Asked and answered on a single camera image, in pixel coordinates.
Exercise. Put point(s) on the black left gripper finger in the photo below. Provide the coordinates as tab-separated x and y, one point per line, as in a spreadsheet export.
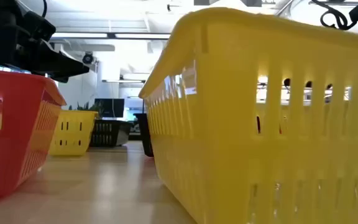
61	67

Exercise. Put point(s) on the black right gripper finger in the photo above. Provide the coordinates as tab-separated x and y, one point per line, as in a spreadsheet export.
287	82

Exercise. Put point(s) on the potted green succulent plant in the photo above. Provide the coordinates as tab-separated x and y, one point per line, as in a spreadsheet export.
85	106

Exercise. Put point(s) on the yellow plastic slotted basket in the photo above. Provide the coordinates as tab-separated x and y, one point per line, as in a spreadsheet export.
228	124
73	135

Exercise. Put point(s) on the short ceiling light strip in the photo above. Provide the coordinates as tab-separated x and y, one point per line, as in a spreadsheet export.
123	81

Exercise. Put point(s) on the long ceiling light strip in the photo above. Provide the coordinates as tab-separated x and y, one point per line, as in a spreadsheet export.
82	35

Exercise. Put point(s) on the round security camera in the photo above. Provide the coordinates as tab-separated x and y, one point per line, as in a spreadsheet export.
88	58

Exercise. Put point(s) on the red plastic slotted basket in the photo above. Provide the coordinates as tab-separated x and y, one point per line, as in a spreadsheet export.
11	124

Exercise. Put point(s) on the black computer monitor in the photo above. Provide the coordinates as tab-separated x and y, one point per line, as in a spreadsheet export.
109	108

